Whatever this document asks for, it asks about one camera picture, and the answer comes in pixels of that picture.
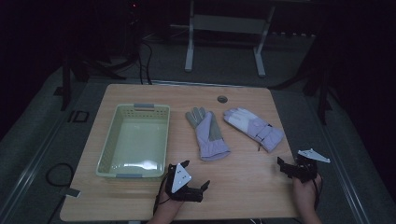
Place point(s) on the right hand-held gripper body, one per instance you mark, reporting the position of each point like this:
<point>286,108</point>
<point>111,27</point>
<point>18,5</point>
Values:
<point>306,169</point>

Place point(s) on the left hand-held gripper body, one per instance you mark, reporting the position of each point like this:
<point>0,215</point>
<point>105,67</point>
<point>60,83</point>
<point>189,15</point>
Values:
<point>180,179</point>

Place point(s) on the person's right hand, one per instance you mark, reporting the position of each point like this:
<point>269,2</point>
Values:
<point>306,196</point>

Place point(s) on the person's left hand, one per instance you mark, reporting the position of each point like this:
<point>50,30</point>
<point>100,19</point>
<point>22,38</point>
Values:
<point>168,208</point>

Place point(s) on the purple glove with grey palm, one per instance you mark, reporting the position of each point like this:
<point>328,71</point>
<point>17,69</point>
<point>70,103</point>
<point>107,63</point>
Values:
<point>207,137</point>

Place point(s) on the purple and white glove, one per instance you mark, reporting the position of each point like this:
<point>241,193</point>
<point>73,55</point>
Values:
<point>253,126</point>

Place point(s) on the pale green plastic basket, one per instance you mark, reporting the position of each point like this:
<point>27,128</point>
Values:
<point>137,143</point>

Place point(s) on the black metal stand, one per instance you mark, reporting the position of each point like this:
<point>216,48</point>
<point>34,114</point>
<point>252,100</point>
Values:
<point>322,93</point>
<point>66,84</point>

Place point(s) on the black rectangular floor frame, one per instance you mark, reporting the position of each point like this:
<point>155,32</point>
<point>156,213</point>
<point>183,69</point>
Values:
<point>74,116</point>

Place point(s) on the white metal desk frame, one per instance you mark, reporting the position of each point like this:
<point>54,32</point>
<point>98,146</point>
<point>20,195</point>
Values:
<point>229,24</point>

